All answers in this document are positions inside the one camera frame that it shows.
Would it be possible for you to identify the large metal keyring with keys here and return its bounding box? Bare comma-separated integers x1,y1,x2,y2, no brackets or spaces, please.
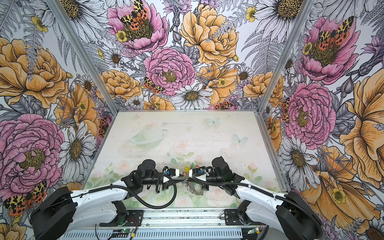
182,164,204,196

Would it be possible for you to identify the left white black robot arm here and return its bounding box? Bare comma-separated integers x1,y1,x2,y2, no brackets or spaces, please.
30,159,181,240

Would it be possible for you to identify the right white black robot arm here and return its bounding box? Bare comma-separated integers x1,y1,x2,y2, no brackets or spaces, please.
189,157,323,240

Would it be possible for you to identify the white vented panel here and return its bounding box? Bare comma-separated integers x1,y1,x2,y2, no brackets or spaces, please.
61,228,243,240

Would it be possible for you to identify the green circuit board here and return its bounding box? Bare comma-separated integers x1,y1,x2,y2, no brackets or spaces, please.
109,229,137,240

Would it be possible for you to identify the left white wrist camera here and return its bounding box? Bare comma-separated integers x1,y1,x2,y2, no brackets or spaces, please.
163,166,180,179

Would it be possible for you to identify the left black corrugated cable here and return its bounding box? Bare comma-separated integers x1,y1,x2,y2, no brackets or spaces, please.
88,173,178,210

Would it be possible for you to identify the black corrugated cable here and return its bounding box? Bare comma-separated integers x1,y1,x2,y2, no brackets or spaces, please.
191,173,324,235
88,173,178,210

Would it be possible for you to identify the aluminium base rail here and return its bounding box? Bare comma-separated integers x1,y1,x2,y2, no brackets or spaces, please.
55,206,313,232

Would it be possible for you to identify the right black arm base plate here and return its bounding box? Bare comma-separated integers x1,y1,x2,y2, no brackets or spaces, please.
224,209,262,226

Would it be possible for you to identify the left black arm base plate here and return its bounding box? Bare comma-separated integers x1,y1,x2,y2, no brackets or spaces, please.
99,210,144,227

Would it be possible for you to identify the right black corrugated cable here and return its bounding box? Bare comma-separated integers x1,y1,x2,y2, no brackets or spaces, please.
191,173,324,235

